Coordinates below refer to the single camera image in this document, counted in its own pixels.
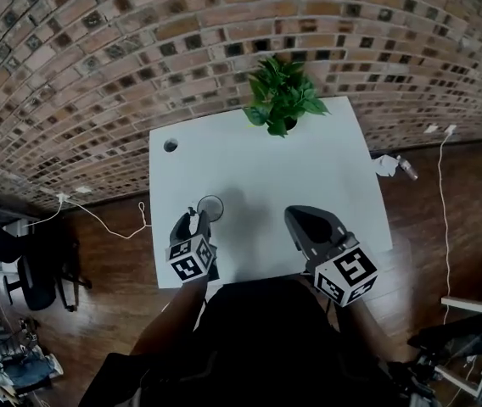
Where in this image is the black metal stand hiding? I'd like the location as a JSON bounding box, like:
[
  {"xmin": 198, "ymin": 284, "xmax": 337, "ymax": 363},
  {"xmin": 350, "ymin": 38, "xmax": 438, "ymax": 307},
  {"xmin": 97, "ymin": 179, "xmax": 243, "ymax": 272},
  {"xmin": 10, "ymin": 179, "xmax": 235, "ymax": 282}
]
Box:
[{"xmin": 407, "ymin": 315, "xmax": 482, "ymax": 398}]

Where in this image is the person's black clothing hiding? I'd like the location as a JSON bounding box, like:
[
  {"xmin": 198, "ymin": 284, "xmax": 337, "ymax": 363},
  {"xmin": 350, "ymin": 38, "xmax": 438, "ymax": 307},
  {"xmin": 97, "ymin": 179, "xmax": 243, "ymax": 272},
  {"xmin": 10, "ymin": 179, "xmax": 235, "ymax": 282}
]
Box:
[{"xmin": 78, "ymin": 276, "xmax": 400, "ymax": 407}]

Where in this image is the person's right forearm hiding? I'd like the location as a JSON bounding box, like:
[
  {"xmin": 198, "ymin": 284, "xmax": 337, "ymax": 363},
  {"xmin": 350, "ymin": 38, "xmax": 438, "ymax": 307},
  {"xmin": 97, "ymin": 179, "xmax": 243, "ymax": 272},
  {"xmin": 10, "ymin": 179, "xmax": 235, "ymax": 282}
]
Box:
[{"xmin": 334, "ymin": 298, "xmax": 390, "ymax": 366}]

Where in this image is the straight white charger cable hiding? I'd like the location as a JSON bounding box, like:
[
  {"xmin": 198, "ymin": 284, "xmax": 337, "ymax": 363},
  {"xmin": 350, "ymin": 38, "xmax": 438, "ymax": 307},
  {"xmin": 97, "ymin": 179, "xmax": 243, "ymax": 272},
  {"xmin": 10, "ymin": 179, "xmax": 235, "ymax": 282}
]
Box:
[{"xmin": 437, "ymin": 130, "xmax": 454, "ymax": 326}]

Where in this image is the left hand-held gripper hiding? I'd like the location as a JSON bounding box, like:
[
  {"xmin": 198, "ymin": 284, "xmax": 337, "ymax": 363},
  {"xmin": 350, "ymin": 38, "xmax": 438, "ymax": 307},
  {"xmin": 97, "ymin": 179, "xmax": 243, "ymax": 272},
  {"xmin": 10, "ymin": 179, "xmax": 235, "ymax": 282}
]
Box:
[{"xmin": 165, "ymin": 210, "xmax": 221, "ymax": 287}]

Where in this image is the small brown object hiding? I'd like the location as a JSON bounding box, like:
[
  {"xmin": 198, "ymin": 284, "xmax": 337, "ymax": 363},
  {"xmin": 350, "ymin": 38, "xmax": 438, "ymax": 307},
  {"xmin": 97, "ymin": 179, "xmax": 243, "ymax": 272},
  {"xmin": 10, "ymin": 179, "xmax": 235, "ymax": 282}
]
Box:
[{"xmin": 185, "ymin": 204, "xmax": 199, "ymax": 234}]

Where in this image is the black office chair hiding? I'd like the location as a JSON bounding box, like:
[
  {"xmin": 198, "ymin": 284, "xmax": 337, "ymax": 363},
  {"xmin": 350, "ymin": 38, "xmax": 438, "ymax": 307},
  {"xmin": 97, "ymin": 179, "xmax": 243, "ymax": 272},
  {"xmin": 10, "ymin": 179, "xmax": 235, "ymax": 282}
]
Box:
[{"xmin": 0, "ymin": 215, "xmax": 94, "ymax": 313}]

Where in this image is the white side table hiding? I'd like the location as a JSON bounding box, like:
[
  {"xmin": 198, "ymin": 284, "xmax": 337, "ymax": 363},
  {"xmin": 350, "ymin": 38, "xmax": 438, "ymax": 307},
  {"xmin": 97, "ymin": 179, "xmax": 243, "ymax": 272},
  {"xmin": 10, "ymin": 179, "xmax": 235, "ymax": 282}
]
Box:
[{"xmin": 440, "ymin": 250, "xmax": 482, "ymax": 402}]

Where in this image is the black camera gear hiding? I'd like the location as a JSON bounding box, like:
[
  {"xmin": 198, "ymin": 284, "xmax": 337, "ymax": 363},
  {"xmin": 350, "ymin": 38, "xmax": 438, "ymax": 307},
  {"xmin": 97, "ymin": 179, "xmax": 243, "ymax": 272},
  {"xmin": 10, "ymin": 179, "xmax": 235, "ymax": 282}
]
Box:
[{"xmin": 2, "ymin": 315, "xmax": 43, "ymax": 356}]

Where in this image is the knotted white cable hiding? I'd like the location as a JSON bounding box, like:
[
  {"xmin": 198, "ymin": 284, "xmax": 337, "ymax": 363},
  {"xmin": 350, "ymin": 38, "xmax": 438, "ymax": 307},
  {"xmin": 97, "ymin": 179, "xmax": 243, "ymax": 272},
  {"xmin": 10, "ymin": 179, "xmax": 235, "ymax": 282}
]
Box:
[{"xmin": 23, "ymin": 192, "xmax": 154, "ymax": 241}]

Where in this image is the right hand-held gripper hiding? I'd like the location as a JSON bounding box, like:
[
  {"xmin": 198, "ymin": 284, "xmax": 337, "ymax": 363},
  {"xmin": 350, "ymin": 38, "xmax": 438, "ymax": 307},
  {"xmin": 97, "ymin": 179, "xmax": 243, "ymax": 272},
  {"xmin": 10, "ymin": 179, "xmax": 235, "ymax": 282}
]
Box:
[{"xmin": 283, "ymin": 204, "xmax": 380, "ymax": 309}]

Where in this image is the green potted plant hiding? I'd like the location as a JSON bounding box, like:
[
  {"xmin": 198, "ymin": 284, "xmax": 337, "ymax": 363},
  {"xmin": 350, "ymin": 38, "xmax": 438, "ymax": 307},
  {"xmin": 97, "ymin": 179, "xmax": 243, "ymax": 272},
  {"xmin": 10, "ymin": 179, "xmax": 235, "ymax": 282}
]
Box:
[{"xmin": 242, "ymin": 54, "xmax": 332, "ymax": 139}]

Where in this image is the person's left forearm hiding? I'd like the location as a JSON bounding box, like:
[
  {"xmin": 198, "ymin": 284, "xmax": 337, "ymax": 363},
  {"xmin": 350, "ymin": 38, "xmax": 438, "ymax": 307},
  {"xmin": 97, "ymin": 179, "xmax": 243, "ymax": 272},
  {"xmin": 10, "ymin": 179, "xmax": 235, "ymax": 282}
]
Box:
[{"xmin": 132, "ymin": 274, "xmax": 209, "ymax": 356}]

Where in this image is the crumpled white paper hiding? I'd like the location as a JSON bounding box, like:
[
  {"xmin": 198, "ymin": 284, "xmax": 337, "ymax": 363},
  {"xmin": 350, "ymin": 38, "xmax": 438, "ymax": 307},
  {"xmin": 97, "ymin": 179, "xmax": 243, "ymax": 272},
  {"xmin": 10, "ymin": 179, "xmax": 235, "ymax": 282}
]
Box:
[{"xmin": 371, "ymin": 153, "xmax": 399, "ymax": 179}]

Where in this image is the brown bottle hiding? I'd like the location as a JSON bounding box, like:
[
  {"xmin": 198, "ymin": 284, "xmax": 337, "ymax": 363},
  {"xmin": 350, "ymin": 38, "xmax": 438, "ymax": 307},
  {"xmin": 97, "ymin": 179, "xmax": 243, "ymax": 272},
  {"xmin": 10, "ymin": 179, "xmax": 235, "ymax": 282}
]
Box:
[{"xmin": 396, "ymin": 154, "xmax": 420, "ymax": 182}]

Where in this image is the white cup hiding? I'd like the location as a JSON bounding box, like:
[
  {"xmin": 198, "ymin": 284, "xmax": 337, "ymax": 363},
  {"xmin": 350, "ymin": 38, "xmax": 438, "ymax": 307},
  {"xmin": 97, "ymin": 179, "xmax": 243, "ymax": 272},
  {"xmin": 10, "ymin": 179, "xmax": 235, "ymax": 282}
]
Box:
[{"xmin": 196, "ymin": 193, "xmax": 226, "ymax": 225}]

